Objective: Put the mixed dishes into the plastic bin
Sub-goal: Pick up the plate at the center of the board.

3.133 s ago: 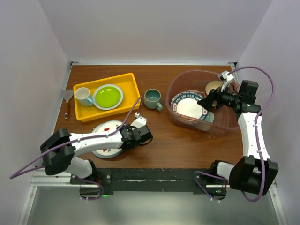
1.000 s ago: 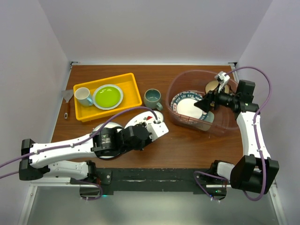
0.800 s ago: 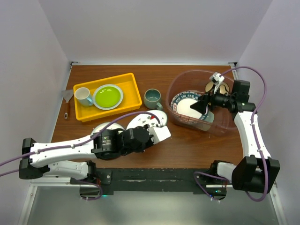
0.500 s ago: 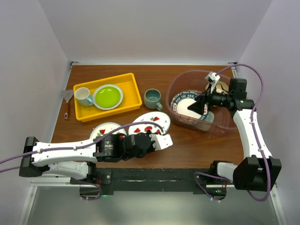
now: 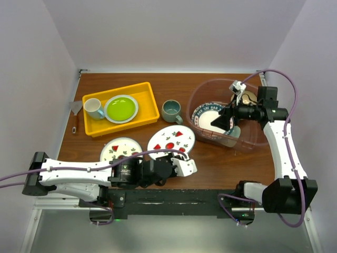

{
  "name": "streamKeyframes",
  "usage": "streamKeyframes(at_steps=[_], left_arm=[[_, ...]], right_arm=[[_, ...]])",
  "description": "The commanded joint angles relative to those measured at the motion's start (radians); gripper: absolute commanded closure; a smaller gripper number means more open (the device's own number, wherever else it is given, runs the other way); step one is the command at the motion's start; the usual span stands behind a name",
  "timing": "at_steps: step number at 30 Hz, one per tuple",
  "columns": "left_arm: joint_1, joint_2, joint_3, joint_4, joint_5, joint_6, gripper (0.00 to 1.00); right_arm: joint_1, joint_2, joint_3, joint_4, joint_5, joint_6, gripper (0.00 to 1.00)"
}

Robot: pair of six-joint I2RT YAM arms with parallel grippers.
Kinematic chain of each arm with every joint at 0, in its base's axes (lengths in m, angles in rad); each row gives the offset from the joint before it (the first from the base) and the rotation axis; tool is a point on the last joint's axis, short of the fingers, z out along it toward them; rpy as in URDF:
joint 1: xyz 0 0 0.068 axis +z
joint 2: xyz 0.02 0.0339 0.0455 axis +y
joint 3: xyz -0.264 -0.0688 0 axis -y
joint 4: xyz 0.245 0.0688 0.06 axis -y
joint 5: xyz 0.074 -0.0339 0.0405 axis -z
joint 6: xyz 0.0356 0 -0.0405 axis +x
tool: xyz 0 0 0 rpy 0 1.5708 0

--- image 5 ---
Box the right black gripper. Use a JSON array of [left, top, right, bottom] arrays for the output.
[[211, 93, 262, 131]]

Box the light-blue bottom plate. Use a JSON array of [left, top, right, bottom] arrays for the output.
[[197, 111, 229, 134]]

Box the light-teal divided rectangular dish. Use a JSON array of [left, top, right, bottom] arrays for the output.
[[218, 125, 241, 148]]

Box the brown floral cream-inside bowl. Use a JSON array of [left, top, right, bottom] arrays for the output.
[[240, 91, 257, 105]]

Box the white watermelon plate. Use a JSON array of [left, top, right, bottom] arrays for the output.
[[147, 125, 196, 154], [100, 137, 143, 161]]

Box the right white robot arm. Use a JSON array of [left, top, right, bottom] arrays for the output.
[[211, 82, 318, 215]]

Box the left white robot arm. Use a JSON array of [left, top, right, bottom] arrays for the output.
[[22, 149, 189, 207]]

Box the clear pink plastic bin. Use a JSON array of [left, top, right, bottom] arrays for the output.
[[186, 79, 268, 151]]

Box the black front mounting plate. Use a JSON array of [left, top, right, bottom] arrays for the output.
[[97, 189, 261, 221]]

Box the teal speckled ceramic mug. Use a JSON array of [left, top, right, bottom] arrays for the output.
[[161, 100, 183, 124]]

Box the yellow plastic tray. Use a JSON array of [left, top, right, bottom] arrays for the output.
[[82, 82, 160, 137]]

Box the light-blue scalloped plate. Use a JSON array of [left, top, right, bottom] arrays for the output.
[[104, 95, 138, 124]]

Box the green plate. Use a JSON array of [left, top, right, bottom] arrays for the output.
[[107, 97, 135, 121]]

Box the white light-blue mug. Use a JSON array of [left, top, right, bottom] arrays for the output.
[[83, 98, 105, 120]]

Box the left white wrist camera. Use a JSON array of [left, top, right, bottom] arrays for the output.
[[171, 155, 197, 177]]

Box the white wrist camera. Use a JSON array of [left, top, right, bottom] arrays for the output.
[[171, 155, 197, 177], [229, 80, 246, 105]]

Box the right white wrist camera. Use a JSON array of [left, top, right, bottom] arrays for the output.
[[229, 80, 246, 105]]

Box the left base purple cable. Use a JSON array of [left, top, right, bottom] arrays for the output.
[[81, 201, 117, 226]]

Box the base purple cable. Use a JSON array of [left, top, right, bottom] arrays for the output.
[[81, 201, 117, 226], [217, 193, 256, 227]]

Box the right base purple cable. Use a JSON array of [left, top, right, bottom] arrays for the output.
[[217, 193, 256, 227]]

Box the metal scraper wooden handle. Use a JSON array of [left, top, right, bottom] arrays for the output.
[[69, 101, 83, 134]]

